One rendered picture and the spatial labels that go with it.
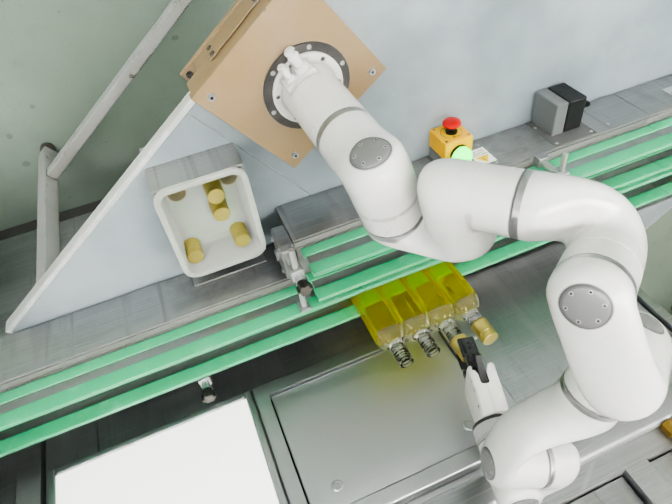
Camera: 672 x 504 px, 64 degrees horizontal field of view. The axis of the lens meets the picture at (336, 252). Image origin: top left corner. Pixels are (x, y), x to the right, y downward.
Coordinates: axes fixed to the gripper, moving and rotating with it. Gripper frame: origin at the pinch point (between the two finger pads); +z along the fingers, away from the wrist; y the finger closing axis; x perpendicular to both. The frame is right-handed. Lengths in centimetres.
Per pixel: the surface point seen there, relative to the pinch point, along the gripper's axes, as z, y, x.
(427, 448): -11.5, -12.4, 10.6
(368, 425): -4.7, -12.4, 21.0
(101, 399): 6, -3, 73
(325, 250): 20.5, 13.8, 23.5
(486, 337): 2.0, 1.2, -4.4
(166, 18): 86, 40, 53
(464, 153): 35.2, 20.8, -9.1
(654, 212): 66, -39, -87
